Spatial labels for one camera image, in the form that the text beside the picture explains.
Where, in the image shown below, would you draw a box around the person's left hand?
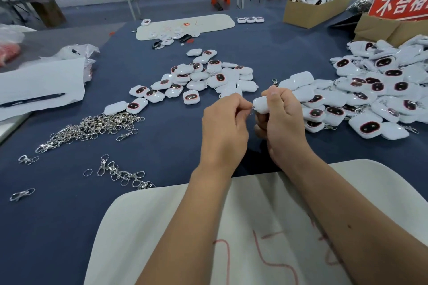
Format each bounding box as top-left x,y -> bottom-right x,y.
198,93 -> 254,175

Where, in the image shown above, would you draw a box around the person's right hand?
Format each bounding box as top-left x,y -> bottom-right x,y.
254,85 -> 317,169

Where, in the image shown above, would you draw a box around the white tag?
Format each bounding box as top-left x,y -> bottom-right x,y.
252,96 -> 270,114

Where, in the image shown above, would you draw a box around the person's right forearm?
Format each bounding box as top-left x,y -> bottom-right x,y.
289,151 -> 428,285

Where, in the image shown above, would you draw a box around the person's left forearm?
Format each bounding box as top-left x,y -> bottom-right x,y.
137,167 -> 235,285

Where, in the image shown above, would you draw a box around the white foam board red marks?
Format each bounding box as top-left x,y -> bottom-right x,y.
83,159 -> 428,285

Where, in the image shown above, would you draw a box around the long white foam board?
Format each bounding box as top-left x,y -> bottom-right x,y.
136,14 -> 236,41

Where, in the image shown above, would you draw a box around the flat brown cardboard box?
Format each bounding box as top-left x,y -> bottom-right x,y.
354,13 -> 428,47

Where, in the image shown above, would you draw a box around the red sign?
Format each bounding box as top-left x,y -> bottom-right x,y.
368,0 -> 428,22

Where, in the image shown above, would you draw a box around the white paper sheet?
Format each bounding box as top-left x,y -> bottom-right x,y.
0,58 -> 86,122

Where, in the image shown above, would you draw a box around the black pen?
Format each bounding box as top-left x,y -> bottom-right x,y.
0,92 -> 66,108

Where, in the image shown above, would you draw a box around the orange bag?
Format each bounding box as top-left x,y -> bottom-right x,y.
0,42 -> 22,67

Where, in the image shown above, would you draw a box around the white plastic bag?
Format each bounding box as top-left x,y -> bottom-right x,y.
0,24 -> 37,43

